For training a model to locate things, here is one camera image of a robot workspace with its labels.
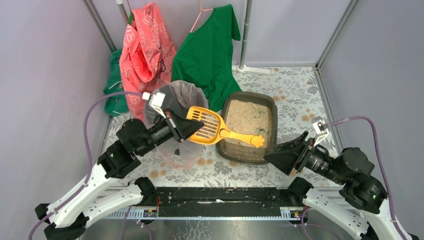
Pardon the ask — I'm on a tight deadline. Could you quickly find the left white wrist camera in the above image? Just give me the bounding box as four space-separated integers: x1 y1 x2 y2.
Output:
149 92 166 119

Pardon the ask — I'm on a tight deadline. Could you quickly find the trash bin with plastic liner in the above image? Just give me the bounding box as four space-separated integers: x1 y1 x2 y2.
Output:
143 80 209 169

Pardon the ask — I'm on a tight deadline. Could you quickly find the pink clothes hanger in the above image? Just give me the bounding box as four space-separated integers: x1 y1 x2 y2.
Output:
189 0 214 33

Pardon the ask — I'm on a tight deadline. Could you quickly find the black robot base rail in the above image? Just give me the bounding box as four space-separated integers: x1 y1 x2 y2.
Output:
138 187 305 219

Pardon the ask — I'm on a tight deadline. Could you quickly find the floral floor mat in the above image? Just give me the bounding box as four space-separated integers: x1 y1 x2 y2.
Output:
118 66 326 188

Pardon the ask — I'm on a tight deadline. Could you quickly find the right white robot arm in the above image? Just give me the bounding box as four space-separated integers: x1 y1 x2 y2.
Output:
264 131 418 240

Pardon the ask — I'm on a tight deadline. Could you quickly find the pink patterned garment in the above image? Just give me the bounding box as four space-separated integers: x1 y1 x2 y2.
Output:
119 2 177 120

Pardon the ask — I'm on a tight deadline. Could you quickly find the clothes rack pole with base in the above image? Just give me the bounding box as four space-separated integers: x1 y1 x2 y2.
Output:
232 0 275 76

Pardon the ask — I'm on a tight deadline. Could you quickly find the yellow litter scoop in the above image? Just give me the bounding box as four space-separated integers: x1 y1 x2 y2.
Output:
186 106 265 148

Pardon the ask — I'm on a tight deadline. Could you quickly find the dark green garment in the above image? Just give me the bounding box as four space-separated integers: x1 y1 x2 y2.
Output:
103 49 129 117

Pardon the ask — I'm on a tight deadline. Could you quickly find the grey litter box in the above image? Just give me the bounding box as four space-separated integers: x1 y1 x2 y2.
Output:
216 91 278 165

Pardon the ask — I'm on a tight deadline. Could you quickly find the left clothes rack pole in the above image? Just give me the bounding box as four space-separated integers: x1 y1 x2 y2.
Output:
115 0 129 24

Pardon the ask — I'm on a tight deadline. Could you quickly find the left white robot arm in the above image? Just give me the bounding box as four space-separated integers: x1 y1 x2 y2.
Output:
35 112 204 240

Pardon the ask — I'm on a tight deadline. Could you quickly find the green t-shirt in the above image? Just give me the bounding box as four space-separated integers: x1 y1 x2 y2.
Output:
171 4 241 112

